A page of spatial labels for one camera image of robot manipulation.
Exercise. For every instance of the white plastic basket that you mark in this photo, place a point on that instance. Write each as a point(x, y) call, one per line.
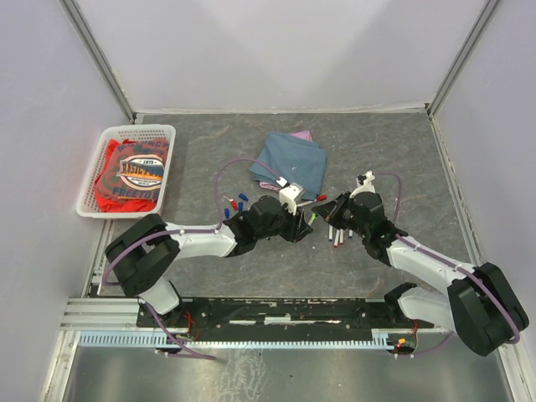
point(86, 205)

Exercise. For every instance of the pink folded cloth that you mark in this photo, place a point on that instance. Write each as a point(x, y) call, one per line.
point(302, 135)

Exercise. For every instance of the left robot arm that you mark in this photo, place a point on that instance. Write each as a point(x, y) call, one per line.
point(141, 255)

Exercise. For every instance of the blue folded cloth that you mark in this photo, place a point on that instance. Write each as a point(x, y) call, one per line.
point(314, 172)

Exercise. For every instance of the white slotted cable duct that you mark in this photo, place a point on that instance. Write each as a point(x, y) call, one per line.
point(272, 337)

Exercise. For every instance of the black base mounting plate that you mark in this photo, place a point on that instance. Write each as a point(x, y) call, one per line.
point(200, 313)

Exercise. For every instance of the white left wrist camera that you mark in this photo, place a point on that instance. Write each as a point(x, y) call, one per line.
point(289, 195)

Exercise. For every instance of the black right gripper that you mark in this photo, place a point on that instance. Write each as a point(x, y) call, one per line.
point(329, 211)

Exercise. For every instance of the red printed t-shirt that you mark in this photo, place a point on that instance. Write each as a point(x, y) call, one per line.
point(131, 178)

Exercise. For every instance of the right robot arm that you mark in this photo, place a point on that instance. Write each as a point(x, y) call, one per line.
point(476, 302)

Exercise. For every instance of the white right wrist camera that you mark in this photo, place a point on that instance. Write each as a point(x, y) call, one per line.
point(365, 183)

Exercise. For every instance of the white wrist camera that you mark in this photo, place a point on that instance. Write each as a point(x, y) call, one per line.
point(365, 183)
point(289, 195)

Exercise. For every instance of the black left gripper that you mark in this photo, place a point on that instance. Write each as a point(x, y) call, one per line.
point(298, 226)

